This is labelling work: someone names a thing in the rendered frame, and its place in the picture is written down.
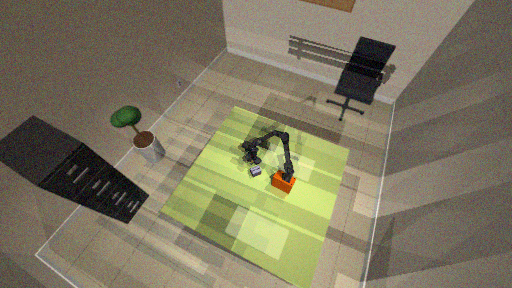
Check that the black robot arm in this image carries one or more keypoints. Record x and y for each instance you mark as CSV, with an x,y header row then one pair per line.
x,y
288,166

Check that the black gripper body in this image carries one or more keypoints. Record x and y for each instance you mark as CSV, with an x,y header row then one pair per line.
x,y
256,159

